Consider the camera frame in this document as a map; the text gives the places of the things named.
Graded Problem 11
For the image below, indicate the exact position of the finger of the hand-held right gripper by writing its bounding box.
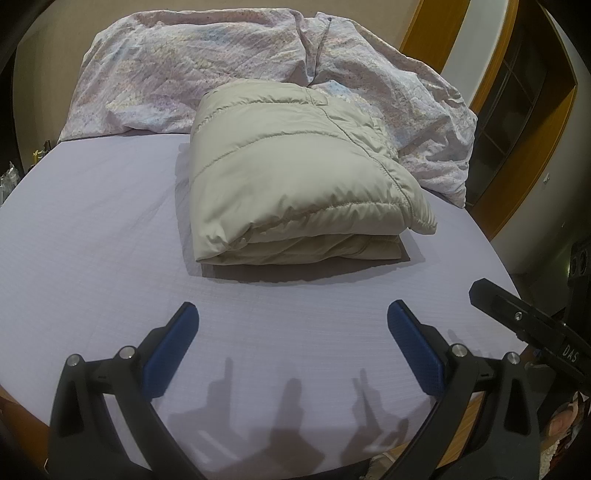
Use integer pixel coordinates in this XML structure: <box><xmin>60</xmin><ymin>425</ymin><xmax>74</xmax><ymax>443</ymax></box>
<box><xmin>468</xmin><ymin>278</ymin><xmax>555</xmax><ymax>343</ymax></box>

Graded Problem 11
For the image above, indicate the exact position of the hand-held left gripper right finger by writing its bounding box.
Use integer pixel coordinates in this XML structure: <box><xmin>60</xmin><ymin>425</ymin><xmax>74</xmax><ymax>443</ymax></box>
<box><xmin>385</xmin><ymin>300</ymin><xmax>542</xmax><ymax>480</ymax></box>

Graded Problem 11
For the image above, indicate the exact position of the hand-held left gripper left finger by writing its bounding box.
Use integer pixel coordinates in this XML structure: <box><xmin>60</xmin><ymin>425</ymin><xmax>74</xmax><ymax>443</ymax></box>
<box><xmin>48</xmin><ymin>302</ymin><xmax>218</xmax><ymax>480</ymax></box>

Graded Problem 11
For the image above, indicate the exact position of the beige puffer jacket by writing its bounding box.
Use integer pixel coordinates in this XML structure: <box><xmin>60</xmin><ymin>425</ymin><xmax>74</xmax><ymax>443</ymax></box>
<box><xmin>187</xmin><ymin>78</ymin><xmax>438</xmax><ymax>268</ymax></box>

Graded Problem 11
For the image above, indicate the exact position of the bed with lavender sheet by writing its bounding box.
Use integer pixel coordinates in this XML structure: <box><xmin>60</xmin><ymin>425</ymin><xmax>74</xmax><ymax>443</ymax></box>
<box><xmin>0</xmin><ymin>131</ymin><xmax>523</xmax><ymax>472</ymax></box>

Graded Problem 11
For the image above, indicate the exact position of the dark glass-paned door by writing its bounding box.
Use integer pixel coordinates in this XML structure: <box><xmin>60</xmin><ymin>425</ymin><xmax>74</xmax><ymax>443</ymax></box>
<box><xmin>466</xmin><ymin>37</ymin><xmax>557</xmax><ymax>200</ymax></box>

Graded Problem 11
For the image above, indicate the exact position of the bedside clutter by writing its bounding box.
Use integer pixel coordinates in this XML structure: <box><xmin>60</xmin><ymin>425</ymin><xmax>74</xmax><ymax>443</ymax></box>
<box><xmin>0</xmin><ymin>138</ymin><xmax>52</xmax><ymax>197</ymax></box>

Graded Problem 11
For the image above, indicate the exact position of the floral crumpled duvet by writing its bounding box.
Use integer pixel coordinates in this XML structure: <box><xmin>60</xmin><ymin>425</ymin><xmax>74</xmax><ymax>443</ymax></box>
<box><xmin>58</xmin><ymin>9</ymin><xmax>478</xmax><ymax>208</ymax></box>

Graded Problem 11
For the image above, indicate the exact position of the wooden door frame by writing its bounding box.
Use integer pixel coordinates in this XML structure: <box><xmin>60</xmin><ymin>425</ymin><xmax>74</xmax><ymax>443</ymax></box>
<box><xmin>399</xmin><ymin>0</ymin><xmax>580</xmax><ymax>241</ymax></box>

